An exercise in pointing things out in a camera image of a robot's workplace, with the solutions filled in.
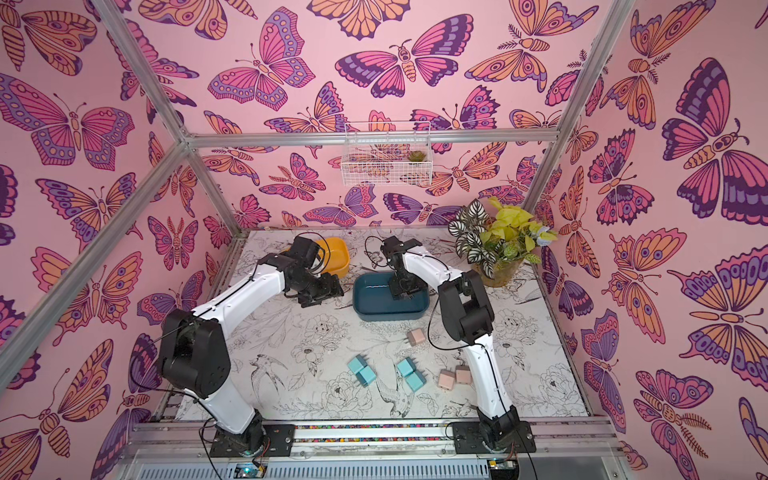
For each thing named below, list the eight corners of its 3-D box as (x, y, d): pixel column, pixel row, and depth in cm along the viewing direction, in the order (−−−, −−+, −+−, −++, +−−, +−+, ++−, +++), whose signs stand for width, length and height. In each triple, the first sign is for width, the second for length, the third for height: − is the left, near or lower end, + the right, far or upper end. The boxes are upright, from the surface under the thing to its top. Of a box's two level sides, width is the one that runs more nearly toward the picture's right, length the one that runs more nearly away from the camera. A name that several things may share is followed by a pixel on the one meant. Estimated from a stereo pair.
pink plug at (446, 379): (438, 389, 83) (439, 387, 82) (437, 371, 87) (438, 369, 85) (455, 389, 83) (456, 387, 82) (452, 371, 86) (453, 369, 85)
